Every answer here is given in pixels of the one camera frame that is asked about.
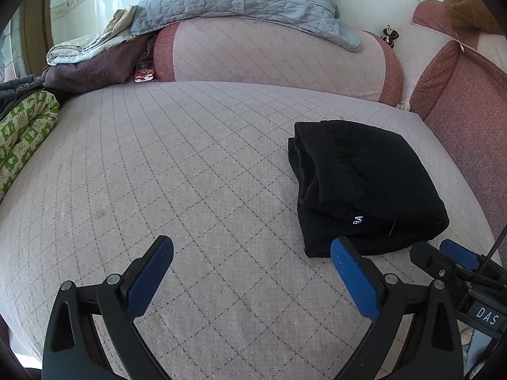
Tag black pants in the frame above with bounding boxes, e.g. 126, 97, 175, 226
288, 120, 449, 257

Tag green patterned quilt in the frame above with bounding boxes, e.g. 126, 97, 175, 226
0, 90, 59, 199

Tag small red printed packet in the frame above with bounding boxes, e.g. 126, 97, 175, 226
134, 61, 155, 83

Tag pink quilted bolster cushion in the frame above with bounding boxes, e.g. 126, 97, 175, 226
153, 17, 403, 106

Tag dark grey fleece blanket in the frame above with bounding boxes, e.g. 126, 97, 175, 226
0, 75, 45, 119

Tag black bow hair clip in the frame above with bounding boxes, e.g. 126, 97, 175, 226
381, 25, 400, 48

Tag brown cloth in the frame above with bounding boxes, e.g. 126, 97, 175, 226
443, 0, 505, 35

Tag cream folded blanket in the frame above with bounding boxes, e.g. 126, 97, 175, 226
46, 5, 138, 66

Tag black cable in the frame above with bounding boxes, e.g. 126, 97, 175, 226
472, 223, 507, 282

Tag red upholstered bed frame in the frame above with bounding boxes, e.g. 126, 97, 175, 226
397, 0, 506, 236

